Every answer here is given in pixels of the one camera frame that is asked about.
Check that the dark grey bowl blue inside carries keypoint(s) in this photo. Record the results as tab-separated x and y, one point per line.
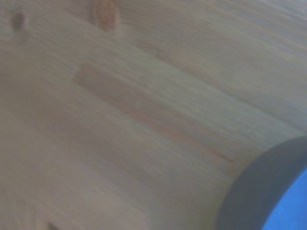
254	182

